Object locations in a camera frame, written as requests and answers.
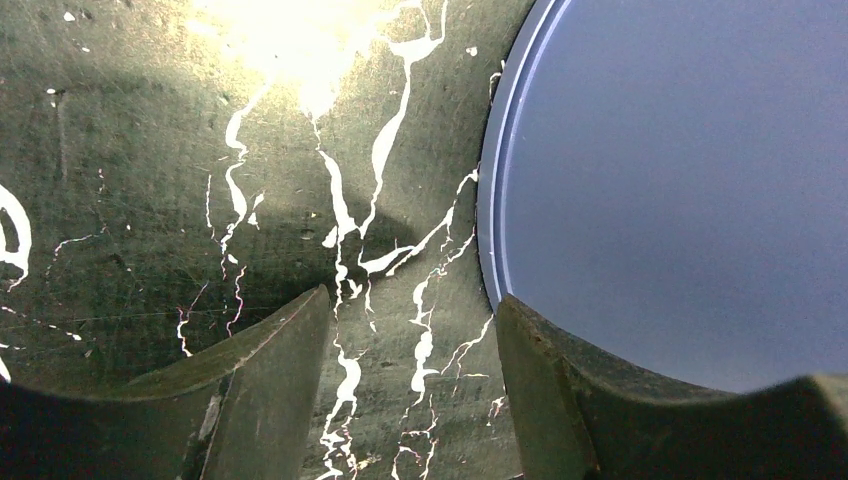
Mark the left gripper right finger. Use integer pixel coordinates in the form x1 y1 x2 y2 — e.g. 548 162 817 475
495 296 847 479

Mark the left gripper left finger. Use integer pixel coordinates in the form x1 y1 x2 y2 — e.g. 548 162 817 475
1 286 332 479

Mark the blue plastic bucket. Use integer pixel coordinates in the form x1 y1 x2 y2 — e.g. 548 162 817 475
477 1 847 392

